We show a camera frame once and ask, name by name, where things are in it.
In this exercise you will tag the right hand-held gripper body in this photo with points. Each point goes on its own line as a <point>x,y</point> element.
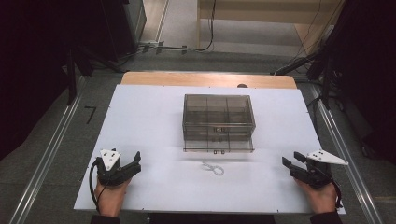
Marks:
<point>314,174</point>

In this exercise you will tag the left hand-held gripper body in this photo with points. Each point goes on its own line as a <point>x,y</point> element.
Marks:
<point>107,174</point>

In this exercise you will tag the small clear plastic piece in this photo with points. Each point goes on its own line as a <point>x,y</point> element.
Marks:
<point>214,170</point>

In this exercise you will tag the clear grey drawer box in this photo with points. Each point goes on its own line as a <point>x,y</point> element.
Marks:
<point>218,123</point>

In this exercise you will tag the person's right hand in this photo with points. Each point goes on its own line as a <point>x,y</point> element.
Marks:
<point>322,197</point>

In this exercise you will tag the person's left hand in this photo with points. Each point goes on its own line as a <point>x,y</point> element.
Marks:
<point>109,199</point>

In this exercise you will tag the white board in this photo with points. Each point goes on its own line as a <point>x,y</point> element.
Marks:
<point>149,130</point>

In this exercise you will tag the black stand leg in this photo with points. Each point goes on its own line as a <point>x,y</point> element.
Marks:
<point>292,65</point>

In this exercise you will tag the wooden table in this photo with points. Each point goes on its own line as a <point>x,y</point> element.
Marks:
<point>202,79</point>

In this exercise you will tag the black metal stand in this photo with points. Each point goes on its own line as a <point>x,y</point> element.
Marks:
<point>73,71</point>

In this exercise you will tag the dark curtain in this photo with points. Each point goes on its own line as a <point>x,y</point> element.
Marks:
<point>367,62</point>
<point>31,62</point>

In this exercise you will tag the black cabinet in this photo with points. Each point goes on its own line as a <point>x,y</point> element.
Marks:
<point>124,25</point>

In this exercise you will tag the light wooden furniture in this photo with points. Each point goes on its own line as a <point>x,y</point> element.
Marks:
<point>264,12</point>

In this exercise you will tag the metal floor rail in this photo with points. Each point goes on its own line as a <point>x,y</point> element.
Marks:
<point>49,152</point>
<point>348,149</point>

